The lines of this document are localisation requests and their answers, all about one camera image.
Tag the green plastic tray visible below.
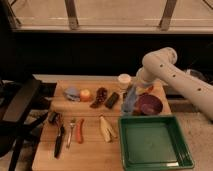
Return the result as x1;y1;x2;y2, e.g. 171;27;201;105
118;115;194;171

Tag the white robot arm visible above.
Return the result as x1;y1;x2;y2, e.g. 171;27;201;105
136;47;213;121

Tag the orange carrot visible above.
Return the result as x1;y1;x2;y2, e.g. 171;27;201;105
76;119;84;144

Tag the small black object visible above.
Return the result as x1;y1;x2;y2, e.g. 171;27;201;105
48;112;60;124

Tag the wooden cutting board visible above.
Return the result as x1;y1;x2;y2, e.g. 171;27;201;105
31;79;173;171

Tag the yellow banana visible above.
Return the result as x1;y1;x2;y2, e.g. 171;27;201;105
99;115;117;143

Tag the red bowl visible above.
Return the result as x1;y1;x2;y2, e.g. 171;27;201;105
145;85;154;94

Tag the black chair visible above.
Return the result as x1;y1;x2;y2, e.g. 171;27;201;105
0;79;48;171

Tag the blue grey cloth object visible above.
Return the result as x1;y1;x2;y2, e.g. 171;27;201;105
64;87;80;101

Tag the black handled knife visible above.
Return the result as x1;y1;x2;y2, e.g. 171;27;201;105
53;114;66;159

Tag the orange fruit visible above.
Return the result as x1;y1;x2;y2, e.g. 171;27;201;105
80;89;92;102

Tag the white plastic cup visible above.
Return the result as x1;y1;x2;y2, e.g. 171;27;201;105
118;74;131;90

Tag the purple bowl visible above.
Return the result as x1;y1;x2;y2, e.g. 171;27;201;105
135;94;163;115

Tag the blue sponge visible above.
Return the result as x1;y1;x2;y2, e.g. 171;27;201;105
121;86;137;110

